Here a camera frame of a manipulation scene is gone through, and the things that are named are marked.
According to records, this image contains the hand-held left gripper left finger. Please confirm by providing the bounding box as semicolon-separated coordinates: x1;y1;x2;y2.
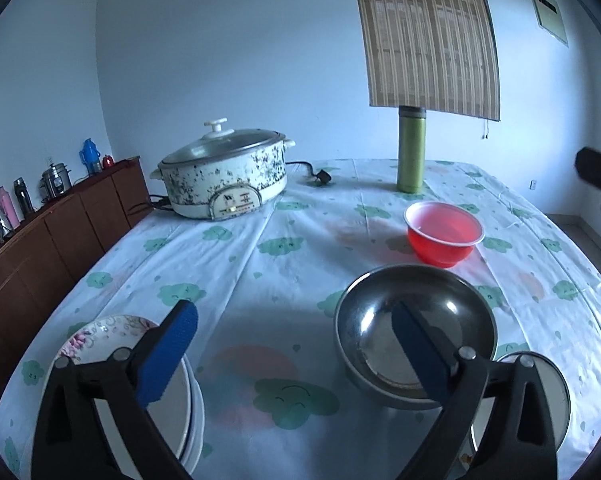
30;300;200;480

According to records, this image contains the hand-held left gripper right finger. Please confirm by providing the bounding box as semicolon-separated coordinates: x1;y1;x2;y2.
391;301;558;480

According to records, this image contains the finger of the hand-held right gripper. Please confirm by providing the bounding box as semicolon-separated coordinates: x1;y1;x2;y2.
574;147;601;196

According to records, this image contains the stainless steel bowl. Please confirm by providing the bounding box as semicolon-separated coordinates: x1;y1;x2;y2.
334;265;497;410

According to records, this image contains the white plate with red flower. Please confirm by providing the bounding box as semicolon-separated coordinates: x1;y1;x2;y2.
183;385;207;471

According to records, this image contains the red plastic bowl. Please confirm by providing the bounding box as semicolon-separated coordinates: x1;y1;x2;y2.
403;201;485;268

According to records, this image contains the white enamel bowl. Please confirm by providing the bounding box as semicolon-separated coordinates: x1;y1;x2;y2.
467;352;571;466

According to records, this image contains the white tablecloth with green clouds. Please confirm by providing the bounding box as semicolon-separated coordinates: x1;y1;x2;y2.
0;159;601;480

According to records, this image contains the brown wooden sideboard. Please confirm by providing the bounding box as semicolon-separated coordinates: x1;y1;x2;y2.
0;156;154;401

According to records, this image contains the speckled white electric cooking pot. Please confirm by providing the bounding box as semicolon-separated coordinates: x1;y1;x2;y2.
149;118;296;221

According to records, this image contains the green thermos bottle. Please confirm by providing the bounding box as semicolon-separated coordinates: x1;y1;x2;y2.
397;106;427;194

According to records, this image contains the steel rice cooker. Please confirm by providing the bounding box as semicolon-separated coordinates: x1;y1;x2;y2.
41;161;74;198

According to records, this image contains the black thermos bottle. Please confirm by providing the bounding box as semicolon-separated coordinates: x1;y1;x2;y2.
13;177;34;216

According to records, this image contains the blue thermos jug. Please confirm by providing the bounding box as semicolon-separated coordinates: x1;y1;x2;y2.
79;138;102;177

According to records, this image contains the pink thermos bottle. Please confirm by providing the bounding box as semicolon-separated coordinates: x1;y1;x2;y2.
0;186;20;226

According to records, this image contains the glass pot lid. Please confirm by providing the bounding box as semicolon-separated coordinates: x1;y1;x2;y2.
159;118;286;166

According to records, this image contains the bamboo window blind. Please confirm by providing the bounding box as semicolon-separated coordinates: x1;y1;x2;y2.
349;0;501;122

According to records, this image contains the white wall panel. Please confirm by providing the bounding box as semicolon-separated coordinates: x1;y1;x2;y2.
524;0;568;48

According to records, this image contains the black power cord with plug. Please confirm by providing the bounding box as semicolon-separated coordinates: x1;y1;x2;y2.
125;161;331;213

